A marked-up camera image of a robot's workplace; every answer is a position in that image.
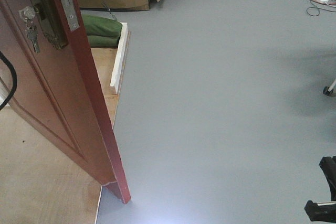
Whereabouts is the brown wooden door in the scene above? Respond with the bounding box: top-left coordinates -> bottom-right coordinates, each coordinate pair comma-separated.
1,0 -> 131,203

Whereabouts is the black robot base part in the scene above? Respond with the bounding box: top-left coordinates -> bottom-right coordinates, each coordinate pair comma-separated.
304,155 -> 336,222

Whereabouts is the lower green sandbag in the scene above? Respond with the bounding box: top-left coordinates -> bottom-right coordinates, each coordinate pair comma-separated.
88,35 -> 120,48

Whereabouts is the green sandbag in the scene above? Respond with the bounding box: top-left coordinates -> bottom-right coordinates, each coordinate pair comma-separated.
88,35 -> 120,48
82,14 -> 122,37

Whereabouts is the upper green sandbag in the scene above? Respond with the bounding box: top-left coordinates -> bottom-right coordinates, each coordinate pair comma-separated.
82,14 -> 122,37

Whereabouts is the plywood base board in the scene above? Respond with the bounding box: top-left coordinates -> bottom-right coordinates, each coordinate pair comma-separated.
0,30 -> 131,224

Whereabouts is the steel lock faceplate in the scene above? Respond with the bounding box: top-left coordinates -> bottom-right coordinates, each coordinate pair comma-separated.
51,0 -> 80,32

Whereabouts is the white stick with black tip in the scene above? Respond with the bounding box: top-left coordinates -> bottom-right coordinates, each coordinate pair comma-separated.
322,79 -> 336,97

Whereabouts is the silver key bunch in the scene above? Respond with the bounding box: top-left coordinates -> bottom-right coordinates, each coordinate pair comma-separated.
18,6 -> 40,54

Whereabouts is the white wooden door frame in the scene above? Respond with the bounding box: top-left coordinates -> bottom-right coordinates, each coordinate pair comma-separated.
110,23 -> 129,94

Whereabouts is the black cable loop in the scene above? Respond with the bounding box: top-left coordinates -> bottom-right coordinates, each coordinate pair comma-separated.
0,50 -> 18,111

